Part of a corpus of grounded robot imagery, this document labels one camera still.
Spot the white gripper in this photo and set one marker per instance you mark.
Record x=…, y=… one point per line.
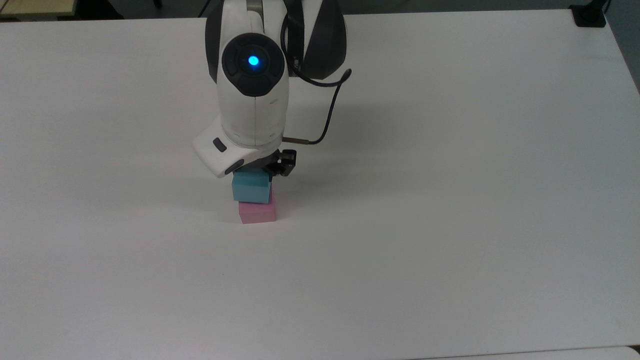
x=220, y=152

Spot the blue cube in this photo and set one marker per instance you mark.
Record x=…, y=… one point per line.
x=250, y=187

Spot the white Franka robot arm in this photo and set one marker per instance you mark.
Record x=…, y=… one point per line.
x=255, y=90

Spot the pink cube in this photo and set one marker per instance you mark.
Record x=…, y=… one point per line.
x=257, y=212

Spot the wooden desk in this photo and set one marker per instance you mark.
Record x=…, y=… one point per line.
x=37, y=7

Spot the black clamp stand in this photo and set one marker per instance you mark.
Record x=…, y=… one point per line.
x=590, y=14

